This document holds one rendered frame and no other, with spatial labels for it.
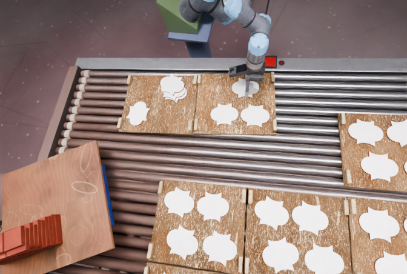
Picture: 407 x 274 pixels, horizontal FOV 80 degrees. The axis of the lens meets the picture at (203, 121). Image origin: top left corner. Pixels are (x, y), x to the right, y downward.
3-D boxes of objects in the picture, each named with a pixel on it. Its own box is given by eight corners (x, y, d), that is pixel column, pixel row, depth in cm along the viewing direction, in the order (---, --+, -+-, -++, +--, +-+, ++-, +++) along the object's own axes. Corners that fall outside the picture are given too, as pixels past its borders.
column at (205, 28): (195, 68, 250) (173, -1, 170) (231, 73, 242) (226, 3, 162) (185, 101, 238) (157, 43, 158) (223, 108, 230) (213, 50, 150)
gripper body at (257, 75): (261, 84, 117) (266, 70, 106) (243, 83, 118) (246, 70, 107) (261, 70, 120) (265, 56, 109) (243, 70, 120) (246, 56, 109)
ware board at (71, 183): (5, 175, 122) (2, 174, 121) (97, 140, 122) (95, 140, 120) (5, 288, 103) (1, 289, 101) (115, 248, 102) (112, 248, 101)
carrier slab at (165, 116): (131, 76, 145) (130, 75, 144) (198, 76, 138) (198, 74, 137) (119, 132, 133) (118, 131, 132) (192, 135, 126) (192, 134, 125)
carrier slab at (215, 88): (199, 76, 139) (198, 74, 137) (273, 74, 132) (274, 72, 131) (194, 134, 126) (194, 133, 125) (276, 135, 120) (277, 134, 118)
